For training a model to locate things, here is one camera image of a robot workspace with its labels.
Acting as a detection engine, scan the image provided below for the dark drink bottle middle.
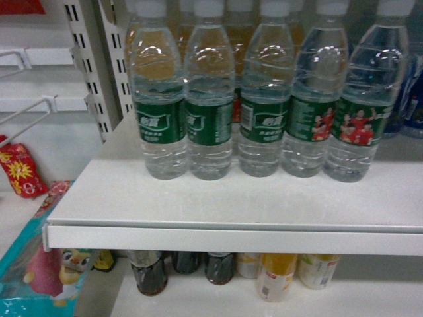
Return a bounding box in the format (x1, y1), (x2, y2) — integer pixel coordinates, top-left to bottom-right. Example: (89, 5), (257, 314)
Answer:
(171, 251), (202, 274)

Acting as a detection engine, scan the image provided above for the dark drink bottle right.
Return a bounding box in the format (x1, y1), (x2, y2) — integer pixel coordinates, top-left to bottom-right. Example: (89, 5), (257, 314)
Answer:
(205, 252), (235, 285)

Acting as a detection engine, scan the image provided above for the dark drink bottle left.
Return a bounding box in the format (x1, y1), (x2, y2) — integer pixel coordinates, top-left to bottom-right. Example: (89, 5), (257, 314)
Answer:
(127, 250), (168, 296)

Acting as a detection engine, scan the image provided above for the perforated white shelf upright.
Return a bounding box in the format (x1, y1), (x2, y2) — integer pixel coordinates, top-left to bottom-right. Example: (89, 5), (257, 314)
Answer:
(63, 1), (132, 141)

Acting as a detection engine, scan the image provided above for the dark drink bottle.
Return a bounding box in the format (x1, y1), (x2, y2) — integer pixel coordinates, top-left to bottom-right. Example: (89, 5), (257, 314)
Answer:
(171, 251), (202, 274)
(205, 252), (235, 285)
(127, 250), (168, 296)

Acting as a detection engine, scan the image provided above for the shelf water bottle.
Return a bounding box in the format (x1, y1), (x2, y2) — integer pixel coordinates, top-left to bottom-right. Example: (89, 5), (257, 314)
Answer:
(184, 1), (235, 180)
(282, 1), (350, 178)
(238, 1), (295, 177)
(129, 1), (187, 180)
(323, 1), (415, 182)

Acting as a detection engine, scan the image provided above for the red snack packet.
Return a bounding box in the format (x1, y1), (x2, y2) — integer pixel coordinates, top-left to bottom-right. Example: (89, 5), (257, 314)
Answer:
(1, 143), (48, 199)

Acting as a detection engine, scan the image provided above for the teal cartoon bird package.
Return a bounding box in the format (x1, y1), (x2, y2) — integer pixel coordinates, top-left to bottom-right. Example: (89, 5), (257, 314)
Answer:
(1, 180), (98, 317)

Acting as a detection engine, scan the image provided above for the blue sports drink bottle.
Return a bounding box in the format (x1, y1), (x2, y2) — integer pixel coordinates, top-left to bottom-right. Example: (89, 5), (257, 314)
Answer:
(383, 42), (422, 139)

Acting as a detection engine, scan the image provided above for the orange juice bottle white label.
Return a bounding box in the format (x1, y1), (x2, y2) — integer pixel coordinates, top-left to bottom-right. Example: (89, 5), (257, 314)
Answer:
(256, 253), (298, 302)

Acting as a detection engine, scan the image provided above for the pale tea bottle right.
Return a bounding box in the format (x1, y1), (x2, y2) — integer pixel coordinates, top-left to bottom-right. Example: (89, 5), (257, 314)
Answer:
(297, 254), (340, 290)

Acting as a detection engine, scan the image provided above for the white wire hook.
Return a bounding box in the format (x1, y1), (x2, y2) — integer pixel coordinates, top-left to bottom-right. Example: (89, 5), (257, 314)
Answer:
(1, 96), (58, 147)

